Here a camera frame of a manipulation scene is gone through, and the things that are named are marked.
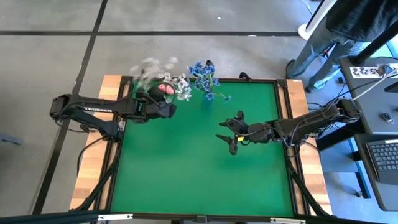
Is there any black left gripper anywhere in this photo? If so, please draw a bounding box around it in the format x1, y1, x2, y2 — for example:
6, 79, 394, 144
136, 86, 177, 124

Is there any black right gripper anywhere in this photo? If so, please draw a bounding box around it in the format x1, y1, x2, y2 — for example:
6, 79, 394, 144
215, 111, 274, 156

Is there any white flower spray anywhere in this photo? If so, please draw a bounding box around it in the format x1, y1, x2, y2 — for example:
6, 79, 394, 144
129, 57, 193, 103

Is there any teal glass vase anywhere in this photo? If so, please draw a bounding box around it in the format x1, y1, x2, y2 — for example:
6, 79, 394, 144
201, 91, 215, 106

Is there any green table mat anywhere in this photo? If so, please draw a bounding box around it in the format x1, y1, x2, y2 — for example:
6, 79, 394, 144
110, 79, 295, 218

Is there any black gantry leg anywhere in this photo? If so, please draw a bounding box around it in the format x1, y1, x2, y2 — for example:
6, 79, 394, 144
285, 152, 331, 217
71, 152, 121, 212

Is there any black desk foot bar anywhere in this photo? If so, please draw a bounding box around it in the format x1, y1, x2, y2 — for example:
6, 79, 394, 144
315, 124, 358, 152

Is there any dark grey desk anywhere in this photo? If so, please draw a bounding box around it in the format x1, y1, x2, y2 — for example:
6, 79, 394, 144
354, 133, 398, 212

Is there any white paper label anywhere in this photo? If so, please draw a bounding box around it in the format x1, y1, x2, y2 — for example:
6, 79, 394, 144
349, 65, 382, 78

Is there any black keyboard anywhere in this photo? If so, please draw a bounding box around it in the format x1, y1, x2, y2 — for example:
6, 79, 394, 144
366, 139, 398, 185

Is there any person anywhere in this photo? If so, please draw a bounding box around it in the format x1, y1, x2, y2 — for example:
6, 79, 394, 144
285, 0, 398, 94

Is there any grey floor object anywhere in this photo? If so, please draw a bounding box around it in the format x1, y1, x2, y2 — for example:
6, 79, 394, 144
0, 133, 23, 147

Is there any black diagonal pole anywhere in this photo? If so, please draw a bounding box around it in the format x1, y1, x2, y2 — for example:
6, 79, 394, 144
348, 21, 398, 67

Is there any small grey device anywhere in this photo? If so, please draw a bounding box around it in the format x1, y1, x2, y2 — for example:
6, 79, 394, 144
377, 63, 395, 76

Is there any dark metal bar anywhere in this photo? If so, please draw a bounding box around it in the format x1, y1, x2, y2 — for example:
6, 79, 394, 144
0, 210, 110, 224

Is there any black aluminium table frame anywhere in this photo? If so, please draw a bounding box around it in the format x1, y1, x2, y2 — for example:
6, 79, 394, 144
105, 75, 300, 219

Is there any silver metal bracket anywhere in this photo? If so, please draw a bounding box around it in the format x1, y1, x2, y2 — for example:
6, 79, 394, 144
97, 213, 134, 222
269, 217, 307, 224

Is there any white post with round base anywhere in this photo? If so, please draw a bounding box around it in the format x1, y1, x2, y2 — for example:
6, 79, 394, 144
297, 0, 338, 42

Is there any white cable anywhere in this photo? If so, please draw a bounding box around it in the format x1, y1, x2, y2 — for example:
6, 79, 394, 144
351, 68, 398, 102

